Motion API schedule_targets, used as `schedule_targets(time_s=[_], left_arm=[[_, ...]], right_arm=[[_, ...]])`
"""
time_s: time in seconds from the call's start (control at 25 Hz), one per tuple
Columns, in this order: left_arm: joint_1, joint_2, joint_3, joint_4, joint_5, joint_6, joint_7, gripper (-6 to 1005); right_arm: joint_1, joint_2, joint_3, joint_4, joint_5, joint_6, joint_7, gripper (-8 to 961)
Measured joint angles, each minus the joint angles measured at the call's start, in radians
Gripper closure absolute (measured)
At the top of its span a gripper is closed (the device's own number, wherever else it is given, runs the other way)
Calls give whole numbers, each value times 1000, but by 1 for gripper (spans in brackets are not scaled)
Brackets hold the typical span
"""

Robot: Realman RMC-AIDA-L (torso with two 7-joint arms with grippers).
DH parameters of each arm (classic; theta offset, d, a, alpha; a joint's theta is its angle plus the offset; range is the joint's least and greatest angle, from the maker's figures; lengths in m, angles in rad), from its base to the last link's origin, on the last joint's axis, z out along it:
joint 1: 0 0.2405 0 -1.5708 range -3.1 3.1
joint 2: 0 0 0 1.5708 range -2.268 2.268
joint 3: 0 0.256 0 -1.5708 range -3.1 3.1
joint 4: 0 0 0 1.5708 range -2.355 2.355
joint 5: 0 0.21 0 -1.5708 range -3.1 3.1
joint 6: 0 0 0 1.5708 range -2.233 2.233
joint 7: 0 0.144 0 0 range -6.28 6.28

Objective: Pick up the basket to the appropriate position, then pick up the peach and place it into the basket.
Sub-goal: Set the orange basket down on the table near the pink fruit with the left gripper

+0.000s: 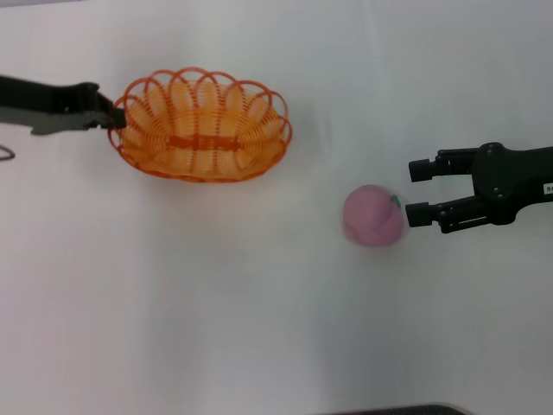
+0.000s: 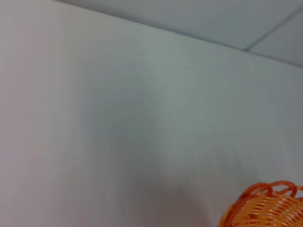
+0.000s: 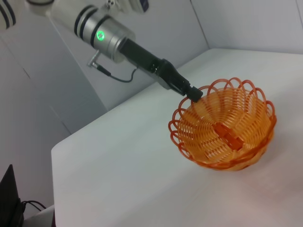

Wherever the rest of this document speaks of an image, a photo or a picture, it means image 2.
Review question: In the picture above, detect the orange plastic wire basket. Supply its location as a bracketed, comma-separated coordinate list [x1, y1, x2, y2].
[217, 180, 303, 227]

